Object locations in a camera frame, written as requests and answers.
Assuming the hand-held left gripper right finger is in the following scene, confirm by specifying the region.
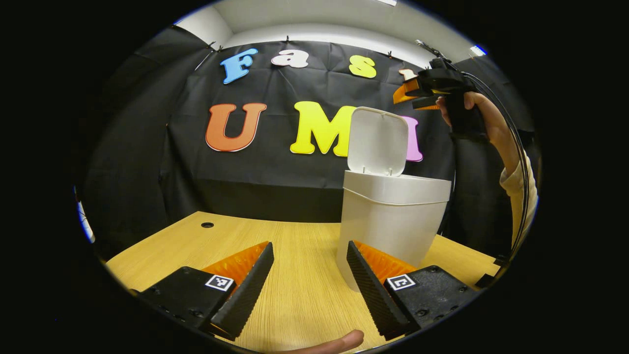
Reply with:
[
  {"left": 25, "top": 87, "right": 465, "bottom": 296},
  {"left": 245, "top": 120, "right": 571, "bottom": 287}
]
[{"left": 346, "top": 240, "right": 480, "bottom": 341}]

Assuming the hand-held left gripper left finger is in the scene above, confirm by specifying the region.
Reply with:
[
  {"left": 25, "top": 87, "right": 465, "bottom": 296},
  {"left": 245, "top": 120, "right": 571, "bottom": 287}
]
[{"left": 135, "top": 241, "right": 275, "bottom": 341}]

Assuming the white desktop garbage bin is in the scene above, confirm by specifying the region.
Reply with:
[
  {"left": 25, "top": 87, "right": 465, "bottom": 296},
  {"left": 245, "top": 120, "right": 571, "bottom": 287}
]
[{"left": 336, "top": 106, "right": 452, "bottom": 292}]

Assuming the wooden desktop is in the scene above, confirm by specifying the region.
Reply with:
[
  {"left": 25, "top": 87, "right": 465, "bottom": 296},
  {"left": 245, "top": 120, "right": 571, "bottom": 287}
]
[{"left": 105, "top": 211, "right": 501, "bottom": 354}]

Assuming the black backdrop cloth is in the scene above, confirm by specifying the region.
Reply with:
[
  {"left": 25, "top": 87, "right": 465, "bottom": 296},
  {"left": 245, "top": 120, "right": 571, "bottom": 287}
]
[{"left": 81, "top": 25, "right": 539, "bottom": 261}]

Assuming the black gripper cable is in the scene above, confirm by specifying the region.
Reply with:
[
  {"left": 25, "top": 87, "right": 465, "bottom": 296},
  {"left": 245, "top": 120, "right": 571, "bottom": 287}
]
[{"left": 461, "top": 71, "right": 532, "bottom": 264}]

